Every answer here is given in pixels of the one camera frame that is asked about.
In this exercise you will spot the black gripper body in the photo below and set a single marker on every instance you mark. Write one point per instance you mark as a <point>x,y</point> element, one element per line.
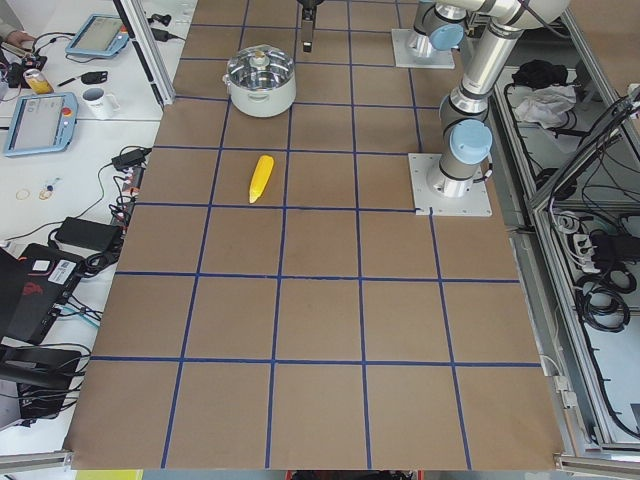
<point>307,29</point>

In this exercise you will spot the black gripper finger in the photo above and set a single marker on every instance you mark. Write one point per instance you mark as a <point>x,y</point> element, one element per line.
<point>307,28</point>

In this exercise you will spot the glass pot lid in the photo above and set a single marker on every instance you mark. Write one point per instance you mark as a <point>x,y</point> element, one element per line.
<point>260,68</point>

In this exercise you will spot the yellow corn cob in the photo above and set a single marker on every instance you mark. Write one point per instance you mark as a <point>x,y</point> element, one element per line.
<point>260,177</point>

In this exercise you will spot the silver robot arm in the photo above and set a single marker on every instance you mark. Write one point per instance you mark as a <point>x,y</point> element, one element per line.
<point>466,138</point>
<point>437,27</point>

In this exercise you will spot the white cooking pot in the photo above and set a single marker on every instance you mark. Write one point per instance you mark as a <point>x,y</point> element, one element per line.
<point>263,104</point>

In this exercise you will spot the blue teach pendant far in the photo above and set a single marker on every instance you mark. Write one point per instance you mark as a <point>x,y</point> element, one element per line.
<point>101,36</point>

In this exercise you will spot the blue teach pendant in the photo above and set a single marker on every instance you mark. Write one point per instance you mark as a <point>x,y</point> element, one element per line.
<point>101,36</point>
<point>41,124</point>

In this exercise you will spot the white mug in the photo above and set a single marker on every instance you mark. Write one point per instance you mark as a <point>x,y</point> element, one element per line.
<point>102,104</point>

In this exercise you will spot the black power adapter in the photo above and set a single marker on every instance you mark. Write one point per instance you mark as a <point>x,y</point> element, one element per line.
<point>130,159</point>

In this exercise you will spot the black and white cloth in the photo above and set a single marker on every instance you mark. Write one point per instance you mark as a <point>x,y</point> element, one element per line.
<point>551,97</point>

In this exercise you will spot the blue teach pendant near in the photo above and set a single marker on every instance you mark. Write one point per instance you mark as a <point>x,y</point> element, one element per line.
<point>41,124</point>

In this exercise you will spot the black power brick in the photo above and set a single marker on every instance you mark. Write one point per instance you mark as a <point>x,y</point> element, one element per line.
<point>88,234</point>

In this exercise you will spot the brown paper table cover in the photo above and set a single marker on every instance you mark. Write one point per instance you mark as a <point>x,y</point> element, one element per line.
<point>325,326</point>

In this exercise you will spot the black laptop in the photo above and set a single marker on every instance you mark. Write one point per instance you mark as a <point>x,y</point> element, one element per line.
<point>33,287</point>

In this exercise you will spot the black docking device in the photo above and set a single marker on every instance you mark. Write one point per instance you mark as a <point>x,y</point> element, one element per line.
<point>40,382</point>

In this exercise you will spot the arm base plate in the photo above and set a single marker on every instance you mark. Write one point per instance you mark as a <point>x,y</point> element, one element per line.
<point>436,194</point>
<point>413,50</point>

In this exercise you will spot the aluminium frame post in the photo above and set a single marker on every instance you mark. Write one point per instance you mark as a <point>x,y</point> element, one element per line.
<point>131,12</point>

